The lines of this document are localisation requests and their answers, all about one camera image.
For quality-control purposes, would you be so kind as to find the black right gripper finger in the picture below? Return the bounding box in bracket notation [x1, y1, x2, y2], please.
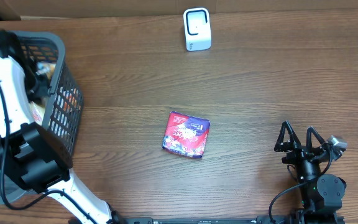
[305, 126, 326, 151]
[274, 121, 301, 152]

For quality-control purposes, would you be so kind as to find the red purple snack packet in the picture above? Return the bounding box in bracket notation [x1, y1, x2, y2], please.
[162, 111, 211, 159]

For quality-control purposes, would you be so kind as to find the orange white snack packet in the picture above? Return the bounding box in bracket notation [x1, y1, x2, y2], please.
[59, 88, 78, 113]

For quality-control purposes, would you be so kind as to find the white yellow snack bag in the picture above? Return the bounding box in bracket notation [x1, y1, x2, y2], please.
[29, 62, 55, 125]

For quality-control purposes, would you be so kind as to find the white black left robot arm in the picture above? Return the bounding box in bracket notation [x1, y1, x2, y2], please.
[0, 30, 120, 223]

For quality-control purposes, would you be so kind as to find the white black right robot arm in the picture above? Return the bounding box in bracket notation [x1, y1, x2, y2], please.
[268, 121, 348, 223]

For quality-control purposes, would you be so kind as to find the white barcode scanner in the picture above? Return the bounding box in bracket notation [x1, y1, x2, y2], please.
[183, 7, 212, 52]

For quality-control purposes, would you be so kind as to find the grey plastic basket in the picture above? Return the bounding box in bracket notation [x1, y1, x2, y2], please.
[0, 30, 84, 204]

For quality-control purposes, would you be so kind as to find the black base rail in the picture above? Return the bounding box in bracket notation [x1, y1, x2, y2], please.
[112, 214, 345, 224]

